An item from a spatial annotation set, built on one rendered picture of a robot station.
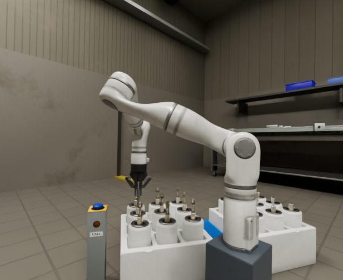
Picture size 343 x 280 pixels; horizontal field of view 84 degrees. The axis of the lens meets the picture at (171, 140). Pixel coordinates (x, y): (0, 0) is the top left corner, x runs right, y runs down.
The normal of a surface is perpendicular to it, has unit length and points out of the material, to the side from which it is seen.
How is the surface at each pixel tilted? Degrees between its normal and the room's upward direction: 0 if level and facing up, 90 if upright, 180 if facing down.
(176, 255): 90
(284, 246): 90
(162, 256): 90
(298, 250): 90
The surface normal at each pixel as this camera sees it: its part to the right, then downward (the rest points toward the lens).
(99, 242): 0.25, 0.00
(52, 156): 0.69, 0.01
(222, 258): -0.72, -0.02
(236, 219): -0.47, -0.02
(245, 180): -0.04, -0.04
